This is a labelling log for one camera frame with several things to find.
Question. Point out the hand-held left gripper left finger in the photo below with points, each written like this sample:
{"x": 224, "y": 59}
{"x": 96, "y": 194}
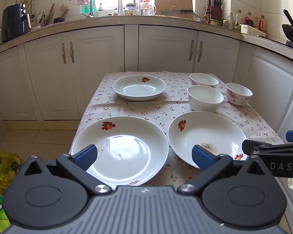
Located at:
{"x": 85, "y": 157}

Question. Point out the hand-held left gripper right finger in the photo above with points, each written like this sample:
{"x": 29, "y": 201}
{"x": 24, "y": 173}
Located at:
{"x": 202, "y": 157}

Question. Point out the deep stained white fruit-print plate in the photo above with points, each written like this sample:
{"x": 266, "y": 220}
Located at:
{"x": 205, "y": 131}

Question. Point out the large white fruit-print plate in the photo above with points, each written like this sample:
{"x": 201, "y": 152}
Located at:
{"x": 126, "y": 151}

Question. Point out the white pink-flower bowl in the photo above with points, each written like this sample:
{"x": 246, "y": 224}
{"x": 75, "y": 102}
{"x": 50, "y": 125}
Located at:
{"x": 203, "y": 79}
{"x": 205, "y": 100}
{"x": 239, "y": 95}

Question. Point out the small white fruit-print plate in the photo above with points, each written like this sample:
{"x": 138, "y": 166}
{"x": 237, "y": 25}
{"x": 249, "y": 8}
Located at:
{"x": 139, "y": 89}

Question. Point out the cherry print tablecloth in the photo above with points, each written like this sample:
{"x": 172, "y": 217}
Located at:
{"x": 146, "y": 109}

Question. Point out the yellow plastic bag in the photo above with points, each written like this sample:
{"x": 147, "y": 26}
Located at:
{"x": 3, "y": 168}

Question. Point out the black wok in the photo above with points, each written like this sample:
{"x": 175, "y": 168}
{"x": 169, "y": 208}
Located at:
{"x": 291, "y": 31}

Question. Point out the white plastic tray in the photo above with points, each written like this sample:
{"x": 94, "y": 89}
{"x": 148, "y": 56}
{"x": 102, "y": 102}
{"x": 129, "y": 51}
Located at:
{"x": 252, "y": 30}

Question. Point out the orange oil bottle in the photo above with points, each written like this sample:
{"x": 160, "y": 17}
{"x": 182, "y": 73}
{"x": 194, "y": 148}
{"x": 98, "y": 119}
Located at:
{"x": 262, "y": 25}

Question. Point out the clear glass bottle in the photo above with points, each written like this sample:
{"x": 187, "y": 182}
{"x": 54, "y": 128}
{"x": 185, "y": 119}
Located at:
{"x": 230, "y": 22}

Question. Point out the dark sauce bottle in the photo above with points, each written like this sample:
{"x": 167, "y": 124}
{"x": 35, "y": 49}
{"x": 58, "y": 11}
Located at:
{"x": 207, "y": 15}

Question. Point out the utensil rack with utensils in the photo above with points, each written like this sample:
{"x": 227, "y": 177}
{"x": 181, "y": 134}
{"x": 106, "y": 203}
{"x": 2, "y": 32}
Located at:
{"x": 50, "y": 17}

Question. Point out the dark knife block with knives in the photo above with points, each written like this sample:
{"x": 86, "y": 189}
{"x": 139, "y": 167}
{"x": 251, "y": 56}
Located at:
{"x": 216, "y": 12}

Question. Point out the stone kitchen countertop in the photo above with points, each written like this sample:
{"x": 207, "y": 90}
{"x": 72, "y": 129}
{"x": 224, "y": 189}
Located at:
{"x": 148, "y": 20}

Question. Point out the black air fryer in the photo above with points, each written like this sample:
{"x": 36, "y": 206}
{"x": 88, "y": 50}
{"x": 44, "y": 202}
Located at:
{"x": 13, "y": 24}

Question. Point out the metal kitchen faucet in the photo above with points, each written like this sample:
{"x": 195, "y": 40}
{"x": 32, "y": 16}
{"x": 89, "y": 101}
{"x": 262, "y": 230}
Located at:
{"x": 90, "y": 3}

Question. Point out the floral lidded jar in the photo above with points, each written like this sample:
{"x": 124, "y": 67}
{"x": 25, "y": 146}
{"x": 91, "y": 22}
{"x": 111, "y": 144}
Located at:
{"x": 130, "y": 10}

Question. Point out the stack of plastic cups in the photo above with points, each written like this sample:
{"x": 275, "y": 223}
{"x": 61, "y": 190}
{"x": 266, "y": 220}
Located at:
{"x": 120, "y": 4}

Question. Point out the wooden cutting board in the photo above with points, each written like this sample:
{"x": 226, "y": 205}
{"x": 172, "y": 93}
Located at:
{"x": 173, "y": 2}

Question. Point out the floral glass mug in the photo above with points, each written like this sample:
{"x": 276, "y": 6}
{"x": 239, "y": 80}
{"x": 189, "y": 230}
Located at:
{"x": 146, "y": 9}

